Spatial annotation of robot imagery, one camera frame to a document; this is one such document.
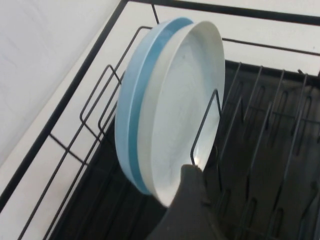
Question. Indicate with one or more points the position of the blue round plate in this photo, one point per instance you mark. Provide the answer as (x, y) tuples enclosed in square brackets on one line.
[(150, 67)]

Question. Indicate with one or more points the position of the white round plate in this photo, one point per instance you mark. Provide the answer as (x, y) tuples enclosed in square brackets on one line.
[(180, 100)]

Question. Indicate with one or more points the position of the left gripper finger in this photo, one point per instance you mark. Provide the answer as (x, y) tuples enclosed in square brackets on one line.
[(187, 212)]

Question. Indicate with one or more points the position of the pale round plate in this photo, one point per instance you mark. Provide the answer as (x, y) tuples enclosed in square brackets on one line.
[(127, 100)]

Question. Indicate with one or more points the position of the black plastic drip tray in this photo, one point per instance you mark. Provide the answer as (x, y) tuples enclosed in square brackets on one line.
[(275, 140)]

